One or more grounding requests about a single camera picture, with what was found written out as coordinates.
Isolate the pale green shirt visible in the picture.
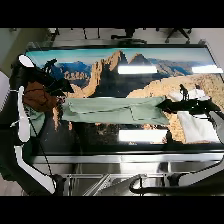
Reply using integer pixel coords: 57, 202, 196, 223
61, 95, 171, 127

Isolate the white garment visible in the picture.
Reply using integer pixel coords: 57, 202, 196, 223
165, 87, 223, 145

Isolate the silver frame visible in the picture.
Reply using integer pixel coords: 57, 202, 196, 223
31, 152, 224, 197

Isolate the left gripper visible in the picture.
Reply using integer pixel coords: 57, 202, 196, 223
49, 77, 76, 96

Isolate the brown garment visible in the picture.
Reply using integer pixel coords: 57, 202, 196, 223
22, 81, 60, 113

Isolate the pale green garment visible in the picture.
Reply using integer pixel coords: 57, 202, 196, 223
24, 104, 46, 135

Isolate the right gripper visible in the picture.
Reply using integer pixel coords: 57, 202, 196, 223
155, 98, 188, 114

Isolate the black cable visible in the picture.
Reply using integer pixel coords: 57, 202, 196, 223
129, 173, 224, 197
29, 114, 55, 179

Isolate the black office chair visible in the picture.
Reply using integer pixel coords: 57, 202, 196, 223
110, 27, 148, 46
164, 27, 193, 45

